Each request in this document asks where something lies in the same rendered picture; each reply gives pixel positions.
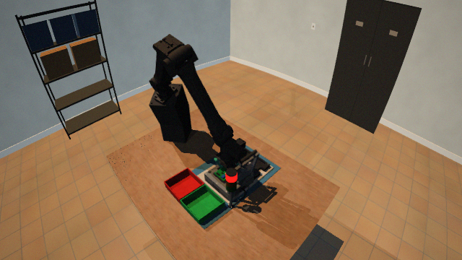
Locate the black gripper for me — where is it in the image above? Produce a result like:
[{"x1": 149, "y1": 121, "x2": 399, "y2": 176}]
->
[{"x1": 214, "y1": 150, "x2": 239, "y2": 169}]

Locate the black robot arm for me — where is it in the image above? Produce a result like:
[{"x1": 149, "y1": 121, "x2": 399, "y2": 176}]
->
[{"x1": 149, "y1": 34, "x2": 247, "y2": 161}]

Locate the green bin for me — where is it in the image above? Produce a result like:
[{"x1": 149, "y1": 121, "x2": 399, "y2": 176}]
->
[{"x1": 180, "y1": 184, "x2": 225, "y2": 224}]

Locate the red open box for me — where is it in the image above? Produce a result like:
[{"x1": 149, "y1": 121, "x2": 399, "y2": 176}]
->
[{"x1": 164, "y1": 168, "x2": 204, "y2": 203}]

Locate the green circuit board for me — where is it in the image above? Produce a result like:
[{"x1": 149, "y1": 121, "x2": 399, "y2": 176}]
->
[{"x1": 214, "y1": 167, "x2": 227, "y2": 181}]

